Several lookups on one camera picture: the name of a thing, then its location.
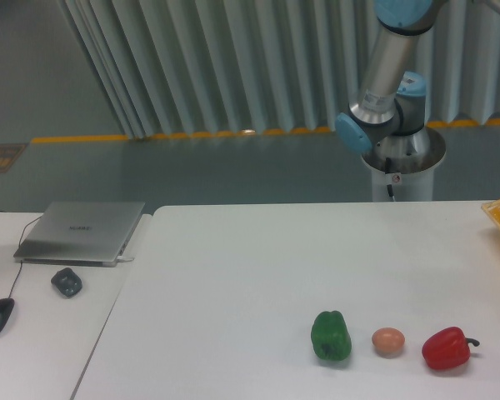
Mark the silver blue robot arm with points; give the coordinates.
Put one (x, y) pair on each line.
(374, 112)

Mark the white folding partition screen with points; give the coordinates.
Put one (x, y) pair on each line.
(190, 67)

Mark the silver closed laptop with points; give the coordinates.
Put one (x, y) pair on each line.
(92, 234)

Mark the green bell pepper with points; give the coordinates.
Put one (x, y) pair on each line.
(330, 337)

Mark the brown egg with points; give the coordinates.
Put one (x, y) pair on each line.
(388, 341)

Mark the small black plastic object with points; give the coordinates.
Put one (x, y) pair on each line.
(67, 282)

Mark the red bell pepper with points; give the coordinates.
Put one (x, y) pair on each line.
(448, 349)

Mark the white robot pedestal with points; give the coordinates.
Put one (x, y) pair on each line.
(402, 167)

